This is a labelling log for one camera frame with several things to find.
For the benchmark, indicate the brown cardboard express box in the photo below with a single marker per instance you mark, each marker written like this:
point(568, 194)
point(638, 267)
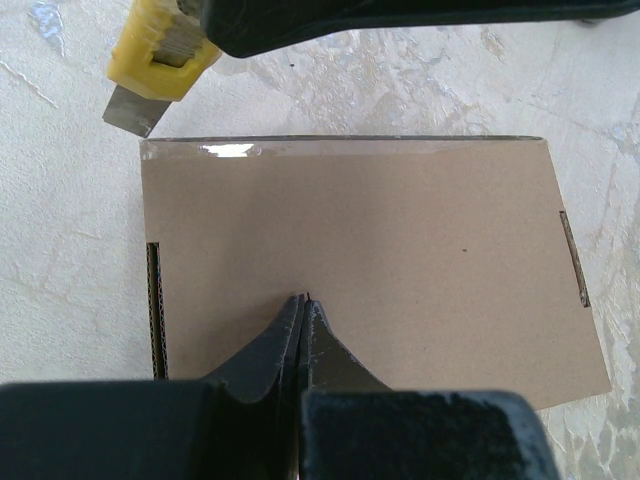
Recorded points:
point(441, 263)

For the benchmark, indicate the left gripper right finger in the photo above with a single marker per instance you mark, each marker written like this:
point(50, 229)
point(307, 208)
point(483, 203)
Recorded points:
point(353, 426)

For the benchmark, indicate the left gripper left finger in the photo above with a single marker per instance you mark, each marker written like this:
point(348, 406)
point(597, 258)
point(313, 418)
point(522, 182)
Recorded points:
point(235, 423)

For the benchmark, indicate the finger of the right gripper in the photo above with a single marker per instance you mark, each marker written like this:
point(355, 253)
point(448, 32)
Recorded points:
point(245, 28)

